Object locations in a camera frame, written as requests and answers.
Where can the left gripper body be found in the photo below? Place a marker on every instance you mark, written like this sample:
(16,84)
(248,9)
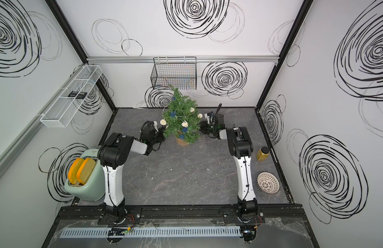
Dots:
(158,137)

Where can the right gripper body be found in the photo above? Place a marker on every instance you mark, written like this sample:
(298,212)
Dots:
(208,128)

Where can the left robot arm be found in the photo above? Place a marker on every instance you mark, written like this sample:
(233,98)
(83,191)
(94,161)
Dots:
(113,155)

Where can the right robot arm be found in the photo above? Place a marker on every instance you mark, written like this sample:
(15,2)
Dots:
(240,148)

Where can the small green christmas tree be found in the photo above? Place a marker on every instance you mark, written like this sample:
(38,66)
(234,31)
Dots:
(185,138)

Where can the yellow juice bottle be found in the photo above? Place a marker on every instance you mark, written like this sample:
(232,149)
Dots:
(263,153)

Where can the orange toast slice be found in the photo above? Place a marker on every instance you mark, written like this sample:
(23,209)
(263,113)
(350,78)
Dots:
(85,170)
(72,173)

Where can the small black item in shelf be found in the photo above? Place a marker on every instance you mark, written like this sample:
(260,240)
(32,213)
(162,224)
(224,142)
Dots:
(77,95)

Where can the white woven round trivet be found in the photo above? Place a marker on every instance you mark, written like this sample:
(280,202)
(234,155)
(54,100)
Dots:
(268,183)

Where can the black wire basket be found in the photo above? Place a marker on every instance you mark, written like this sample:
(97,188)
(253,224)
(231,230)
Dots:
(179,75)

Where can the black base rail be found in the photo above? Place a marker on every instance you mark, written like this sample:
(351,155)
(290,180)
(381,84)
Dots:
(145,212)

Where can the white wire shelf basket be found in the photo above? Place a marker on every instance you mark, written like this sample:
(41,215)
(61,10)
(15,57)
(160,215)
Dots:
(64,109)

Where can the aluminium wall rail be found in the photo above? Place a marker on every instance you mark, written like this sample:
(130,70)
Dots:
(183,59)

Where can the white slotted cable duct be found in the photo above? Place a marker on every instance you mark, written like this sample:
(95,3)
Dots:
(151,232)

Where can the black corner frame post right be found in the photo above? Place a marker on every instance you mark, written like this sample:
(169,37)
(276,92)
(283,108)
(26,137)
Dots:
(296,26)

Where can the black corner frame post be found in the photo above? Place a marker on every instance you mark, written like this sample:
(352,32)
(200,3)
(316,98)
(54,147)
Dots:
(71,36)
(296,26)

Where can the black corner frame post left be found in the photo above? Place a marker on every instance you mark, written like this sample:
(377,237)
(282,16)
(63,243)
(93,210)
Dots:
(71,36)

